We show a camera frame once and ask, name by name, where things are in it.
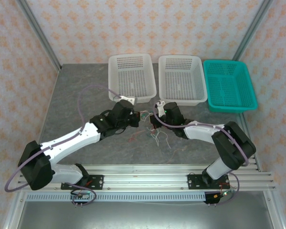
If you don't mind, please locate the thin red wire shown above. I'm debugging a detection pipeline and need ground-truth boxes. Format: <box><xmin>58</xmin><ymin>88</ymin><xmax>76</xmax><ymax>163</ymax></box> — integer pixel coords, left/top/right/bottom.
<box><xmin>127</xmin><ymin>110</ymin><xmax>158</xmax><ymax>143</ymax></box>

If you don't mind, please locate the right controller circuit board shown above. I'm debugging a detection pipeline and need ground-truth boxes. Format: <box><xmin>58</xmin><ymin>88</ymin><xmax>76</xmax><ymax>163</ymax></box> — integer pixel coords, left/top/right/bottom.
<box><xmin>204</xmin><ymin>190</ymin><xmax>235</xmax><ymax>205</ymax></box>

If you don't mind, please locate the grey metal bottom panel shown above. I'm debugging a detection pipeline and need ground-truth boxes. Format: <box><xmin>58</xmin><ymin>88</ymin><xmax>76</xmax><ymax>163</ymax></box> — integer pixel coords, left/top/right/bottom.
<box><xmin>4</xmin><ymin>200</ymin><xmax>286</xmax><ymax>229</ymax></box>

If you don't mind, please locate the grey slotted cable duct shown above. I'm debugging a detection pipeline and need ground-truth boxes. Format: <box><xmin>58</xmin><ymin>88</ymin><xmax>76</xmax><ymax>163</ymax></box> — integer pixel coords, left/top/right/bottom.
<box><xmin>25</xmin><ymin>192</ymin><xmax>207</xmax><ymax>202</ymax></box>

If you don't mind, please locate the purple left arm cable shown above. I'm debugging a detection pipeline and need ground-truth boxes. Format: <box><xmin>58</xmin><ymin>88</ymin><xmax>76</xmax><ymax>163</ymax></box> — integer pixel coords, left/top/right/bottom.
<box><xmin>4</xmin><ymin>85</ymin><xmax>121</xmax><ymax>207</ymax></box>

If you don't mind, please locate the white perforated plastic basket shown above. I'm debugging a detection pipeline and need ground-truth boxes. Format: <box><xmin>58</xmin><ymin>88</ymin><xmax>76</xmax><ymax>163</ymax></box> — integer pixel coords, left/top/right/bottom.
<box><xmin>108</xmin><ymin>53</ymin><xmax>157</xmax><ymax>104</ymax></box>
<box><xmin>158</xmin><ymin>55</ymin><xmax>208</xmax><ymax>106</ymax></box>

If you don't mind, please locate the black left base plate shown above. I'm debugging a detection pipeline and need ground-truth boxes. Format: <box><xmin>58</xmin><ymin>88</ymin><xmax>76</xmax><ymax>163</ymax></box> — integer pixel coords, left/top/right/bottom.
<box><xmin>61</xmin><ymin>175</ymin><xmax>104</xmax><ymax>190</ymax></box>

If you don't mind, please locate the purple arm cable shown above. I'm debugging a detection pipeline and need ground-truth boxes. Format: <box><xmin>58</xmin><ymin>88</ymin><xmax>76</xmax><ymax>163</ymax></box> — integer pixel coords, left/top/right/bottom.
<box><xmin>4</xmin><ymin>85</ymin><xmax>121</xmax><ymax>207</ymax></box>
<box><xmin>153</xmin><ymin>102</ymin><xmax>250</xmax><ymax>206</ymax></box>

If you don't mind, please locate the controller circuit board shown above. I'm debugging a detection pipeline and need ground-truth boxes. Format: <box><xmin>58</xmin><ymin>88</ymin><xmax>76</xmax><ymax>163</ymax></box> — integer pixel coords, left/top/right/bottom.
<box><xmin>70</xmin><ymin>191</ymin><xmax>92</xmax><ymax>200</ymax></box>
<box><xmin>204</xmin><ymin>190</ymin><xmax>235</xmax><ymax>205</ymax></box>

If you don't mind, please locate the aluminium mounting rail frame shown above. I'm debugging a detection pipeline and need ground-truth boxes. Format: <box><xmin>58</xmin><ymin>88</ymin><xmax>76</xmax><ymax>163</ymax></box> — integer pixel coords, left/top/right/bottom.
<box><xmin>15</xmin><ymin>164</ymin><xmax>276</xmax><ymax>192</ymax></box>

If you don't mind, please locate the teal perforated plastic basket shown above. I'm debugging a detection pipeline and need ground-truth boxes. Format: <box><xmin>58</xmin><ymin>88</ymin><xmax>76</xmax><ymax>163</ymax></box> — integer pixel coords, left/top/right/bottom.
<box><xmin>203</xmin><ymin>59</ymin><xmax>258</xmax><ymax>113</ymax></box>

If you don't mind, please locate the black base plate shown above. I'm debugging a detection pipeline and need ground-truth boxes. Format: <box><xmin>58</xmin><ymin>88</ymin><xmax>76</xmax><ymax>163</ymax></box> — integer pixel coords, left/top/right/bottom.
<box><xmin>187</xmin><ymin>174</ymin><xmax>229</xmax><ymax>190</ymax></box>
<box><xmin>61</xmin><ymin>175</ymin><xmax>104</xmax><ymax>190</ymax></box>

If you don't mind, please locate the aluminium corner post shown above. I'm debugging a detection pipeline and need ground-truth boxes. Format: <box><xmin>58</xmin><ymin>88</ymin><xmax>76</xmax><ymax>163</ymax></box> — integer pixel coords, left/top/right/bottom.
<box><xmin>232</xmin><ymin>0</ymin><xmax>274</xmax><ymax>62</ymax></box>
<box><xmin>16</xmin><ymin>0</ymin><xmax>62</xmax><ymax>70</ymax></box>

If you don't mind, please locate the thin white wire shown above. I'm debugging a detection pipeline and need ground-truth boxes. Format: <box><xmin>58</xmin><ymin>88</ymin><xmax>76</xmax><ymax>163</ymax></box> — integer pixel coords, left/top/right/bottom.
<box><xmin>146</xmin><ymin>126</ymin><xmax>173</xmax><ymax>150</ymax></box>

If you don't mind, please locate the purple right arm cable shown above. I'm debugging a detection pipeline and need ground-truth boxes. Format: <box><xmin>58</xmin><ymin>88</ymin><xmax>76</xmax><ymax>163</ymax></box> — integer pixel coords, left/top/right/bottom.
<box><xmin>153</xmin><ymin>102</ymin><xmax>250</xmax><ymax>206</ymax></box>

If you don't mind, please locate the left controller circuit board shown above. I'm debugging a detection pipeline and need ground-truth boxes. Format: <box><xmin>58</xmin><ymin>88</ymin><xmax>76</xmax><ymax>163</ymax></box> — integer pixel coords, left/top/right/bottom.
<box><xmin>70</xmin><ymin>191</ymin><xmax>92</xmax><ymax>200</ymax></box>

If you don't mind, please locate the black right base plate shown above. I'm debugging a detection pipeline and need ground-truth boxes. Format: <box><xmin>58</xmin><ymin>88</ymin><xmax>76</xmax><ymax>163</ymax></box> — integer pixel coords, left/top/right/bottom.
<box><xmin>187</xmin><ymin>174</ymin><xmax>229</xmax><ymax>190</ymax></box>

